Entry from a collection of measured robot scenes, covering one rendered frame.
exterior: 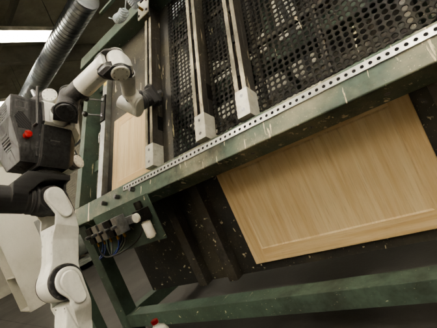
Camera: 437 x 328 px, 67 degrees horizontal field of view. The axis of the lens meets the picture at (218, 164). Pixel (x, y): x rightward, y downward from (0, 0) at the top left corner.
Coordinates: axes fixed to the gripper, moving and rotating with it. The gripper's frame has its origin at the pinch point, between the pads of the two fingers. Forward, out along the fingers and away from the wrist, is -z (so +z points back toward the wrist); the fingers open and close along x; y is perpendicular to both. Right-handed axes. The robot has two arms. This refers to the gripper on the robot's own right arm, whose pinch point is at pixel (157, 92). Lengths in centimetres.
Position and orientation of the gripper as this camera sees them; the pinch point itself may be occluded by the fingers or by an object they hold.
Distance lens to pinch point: 183.2
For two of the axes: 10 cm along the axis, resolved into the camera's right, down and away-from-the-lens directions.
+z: -4.1, 4.5, -7.9
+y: -7.4, 3.4, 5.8
